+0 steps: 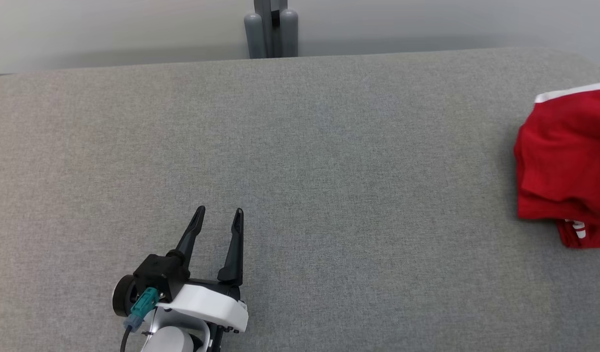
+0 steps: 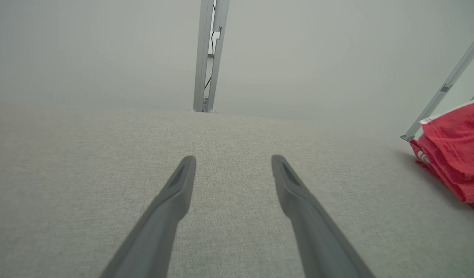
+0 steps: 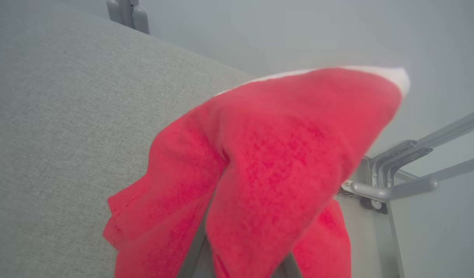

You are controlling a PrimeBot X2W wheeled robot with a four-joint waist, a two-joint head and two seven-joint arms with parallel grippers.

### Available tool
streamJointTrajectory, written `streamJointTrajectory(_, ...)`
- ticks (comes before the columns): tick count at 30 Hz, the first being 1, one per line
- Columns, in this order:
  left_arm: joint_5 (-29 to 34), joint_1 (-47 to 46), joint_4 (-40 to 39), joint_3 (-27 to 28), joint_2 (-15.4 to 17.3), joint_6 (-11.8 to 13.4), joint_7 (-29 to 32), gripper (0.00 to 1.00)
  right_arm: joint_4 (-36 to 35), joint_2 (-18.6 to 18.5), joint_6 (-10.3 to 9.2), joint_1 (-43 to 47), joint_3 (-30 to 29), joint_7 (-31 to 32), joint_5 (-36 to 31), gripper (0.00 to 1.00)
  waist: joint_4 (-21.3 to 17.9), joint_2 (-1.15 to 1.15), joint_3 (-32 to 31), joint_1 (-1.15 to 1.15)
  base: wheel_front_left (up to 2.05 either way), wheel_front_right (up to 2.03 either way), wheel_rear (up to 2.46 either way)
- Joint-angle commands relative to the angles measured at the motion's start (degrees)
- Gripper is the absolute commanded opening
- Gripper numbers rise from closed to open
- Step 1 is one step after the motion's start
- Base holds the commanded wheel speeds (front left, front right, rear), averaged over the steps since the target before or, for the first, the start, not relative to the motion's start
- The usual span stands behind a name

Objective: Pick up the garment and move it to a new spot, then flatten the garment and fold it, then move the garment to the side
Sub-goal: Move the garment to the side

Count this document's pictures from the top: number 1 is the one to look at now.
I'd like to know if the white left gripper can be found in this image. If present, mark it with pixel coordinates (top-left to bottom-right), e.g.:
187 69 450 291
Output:
113 206 249 334

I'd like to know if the red shorts white waistband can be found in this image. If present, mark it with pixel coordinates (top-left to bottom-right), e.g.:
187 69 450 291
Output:
514 82 600 220

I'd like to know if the red white lettered jersey shirt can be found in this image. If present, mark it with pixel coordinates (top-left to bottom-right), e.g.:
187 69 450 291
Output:
557 218 600 249

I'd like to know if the teal-plug left camera cable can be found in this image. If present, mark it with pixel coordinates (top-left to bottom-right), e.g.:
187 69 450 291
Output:
120 287 160 352

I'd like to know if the grey cylindrical post foot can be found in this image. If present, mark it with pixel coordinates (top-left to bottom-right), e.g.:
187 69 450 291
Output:
244 13 266 59
279 9 299 58

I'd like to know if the grey metal partition post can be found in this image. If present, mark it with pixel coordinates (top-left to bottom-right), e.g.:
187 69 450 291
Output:
254 0 288 58

